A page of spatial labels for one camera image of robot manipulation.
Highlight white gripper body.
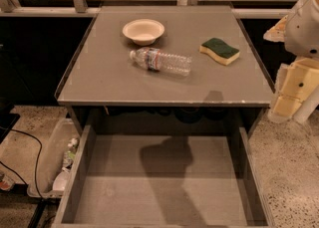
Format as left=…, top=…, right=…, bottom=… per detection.
left=268, top=57, right=319, bottom=123

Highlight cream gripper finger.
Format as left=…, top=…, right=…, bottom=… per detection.
left=263, top=15, right=287, bottom=42

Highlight clear plastic water bottle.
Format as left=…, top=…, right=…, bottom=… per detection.
left=130, top=47, right=191, bottom=77

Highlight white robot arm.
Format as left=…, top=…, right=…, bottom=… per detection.
left=263, top=0, right=319, bottom=123

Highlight grey open top drawer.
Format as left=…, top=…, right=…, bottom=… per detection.
left=53, top=126, right=274, bottom=228

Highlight white pole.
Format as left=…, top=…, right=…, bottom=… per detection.
left=293, top=86, right=319, bottom=123

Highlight green and yellow sponge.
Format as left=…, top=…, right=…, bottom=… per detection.
left=199, top=38, right=240, bottom=66

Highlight white paper bowl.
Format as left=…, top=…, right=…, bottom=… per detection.
left=122, top=19, right=164, bottom=46

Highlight grey cabinet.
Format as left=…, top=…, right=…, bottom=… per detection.
left=56, top=6, right=272, bottom=112

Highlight black object at left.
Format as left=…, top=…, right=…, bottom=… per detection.
left=0, top=98, right=20, bottom=143

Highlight black cable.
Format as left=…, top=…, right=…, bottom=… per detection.
left=0, top=125, right=45, bottom=200

